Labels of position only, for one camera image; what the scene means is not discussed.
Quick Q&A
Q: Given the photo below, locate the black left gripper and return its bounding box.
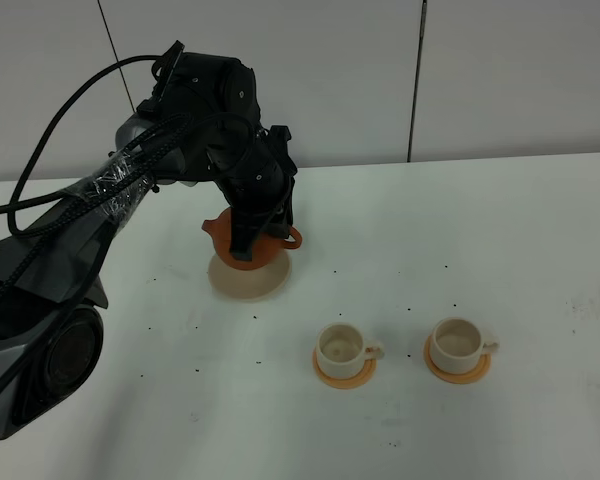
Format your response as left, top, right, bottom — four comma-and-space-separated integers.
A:
206, 125, 297, 261

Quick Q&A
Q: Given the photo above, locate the brown clay teapot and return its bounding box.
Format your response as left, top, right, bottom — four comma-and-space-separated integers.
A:
202, 207, 303, 271

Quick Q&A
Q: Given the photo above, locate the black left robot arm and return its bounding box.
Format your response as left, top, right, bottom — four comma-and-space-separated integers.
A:
0, 43, 301, 440

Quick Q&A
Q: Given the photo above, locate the beige round teapot saucer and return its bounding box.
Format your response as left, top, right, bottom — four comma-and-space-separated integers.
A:
208, 252, 292, 302

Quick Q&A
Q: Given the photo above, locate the left white teacup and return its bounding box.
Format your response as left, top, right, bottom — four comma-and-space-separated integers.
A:
314, 323, 385, 380

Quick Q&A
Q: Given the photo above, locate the white teacup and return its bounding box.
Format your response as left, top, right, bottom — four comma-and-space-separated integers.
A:
314, 323, 385, 380
428, 317, 500, 375

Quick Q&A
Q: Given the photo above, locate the left orange coaster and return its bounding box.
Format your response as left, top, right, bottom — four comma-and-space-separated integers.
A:
312, 351, 377, 390

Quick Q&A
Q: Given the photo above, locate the orange coaster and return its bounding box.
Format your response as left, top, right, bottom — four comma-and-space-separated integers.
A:
312, 351, 377, 390
423, 336, 492, 385

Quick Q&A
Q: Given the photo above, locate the right white teacup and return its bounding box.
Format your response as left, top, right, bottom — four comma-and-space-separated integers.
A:
428, 317, 500, 375

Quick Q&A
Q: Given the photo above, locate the right orange coaster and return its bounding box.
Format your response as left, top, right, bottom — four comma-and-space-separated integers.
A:
423, 336, 492, 385

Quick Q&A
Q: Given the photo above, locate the black braided cable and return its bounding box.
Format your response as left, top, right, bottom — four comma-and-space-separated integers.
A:
0, 113, 196, 326

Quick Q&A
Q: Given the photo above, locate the black smooth usb cable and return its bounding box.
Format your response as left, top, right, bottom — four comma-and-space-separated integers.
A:
0, 41, 186, 236

